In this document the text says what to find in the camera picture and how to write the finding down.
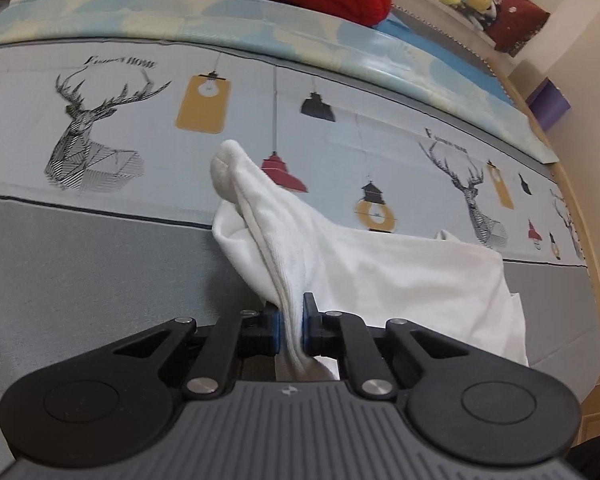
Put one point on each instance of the grey printed bed sheet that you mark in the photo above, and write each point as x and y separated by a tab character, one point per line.
80	270

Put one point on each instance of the plain blue sheet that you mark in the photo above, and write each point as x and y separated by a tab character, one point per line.
420	37

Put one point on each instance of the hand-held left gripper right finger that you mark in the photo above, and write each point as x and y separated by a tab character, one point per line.
306	327

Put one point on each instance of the purple box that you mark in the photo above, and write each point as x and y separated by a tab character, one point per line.
550	102

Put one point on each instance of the white padded bed ledge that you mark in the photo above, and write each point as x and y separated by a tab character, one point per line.
430	12

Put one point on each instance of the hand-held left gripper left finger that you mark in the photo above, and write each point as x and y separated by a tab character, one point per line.
278	331

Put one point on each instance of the white small garment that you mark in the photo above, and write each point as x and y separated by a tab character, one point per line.
380	280

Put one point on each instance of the dark red cushion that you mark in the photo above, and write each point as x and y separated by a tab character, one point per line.
517	20

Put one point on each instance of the light blue patterned blanket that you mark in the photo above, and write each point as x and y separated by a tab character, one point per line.
180	25

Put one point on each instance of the light wooden bed frame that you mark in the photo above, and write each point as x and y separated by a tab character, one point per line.
587	240

